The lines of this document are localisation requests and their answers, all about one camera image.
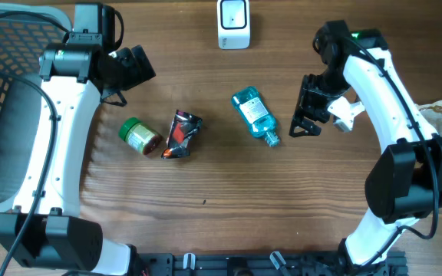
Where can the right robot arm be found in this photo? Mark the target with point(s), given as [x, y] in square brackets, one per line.
[405, 185]

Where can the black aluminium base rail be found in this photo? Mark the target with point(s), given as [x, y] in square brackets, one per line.
[314, 263]

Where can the white barcode scanner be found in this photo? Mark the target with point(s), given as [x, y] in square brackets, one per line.
[233, 24]

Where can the green lid jar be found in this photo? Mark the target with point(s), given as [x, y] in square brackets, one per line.
[139, 136]

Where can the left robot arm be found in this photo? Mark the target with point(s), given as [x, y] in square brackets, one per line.
[44, 228]

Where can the grey plastic mesh basket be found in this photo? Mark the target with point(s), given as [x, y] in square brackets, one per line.
[25, 31]

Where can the blue mouthwash bottle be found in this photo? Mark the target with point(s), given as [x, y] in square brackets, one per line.
[259, 120]

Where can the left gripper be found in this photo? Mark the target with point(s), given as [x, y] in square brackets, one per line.
[134, 75]

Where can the hex wrench set packet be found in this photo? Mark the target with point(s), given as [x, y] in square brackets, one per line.
[183, 128]

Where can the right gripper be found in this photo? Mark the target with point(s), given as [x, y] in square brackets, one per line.
[305, 106]

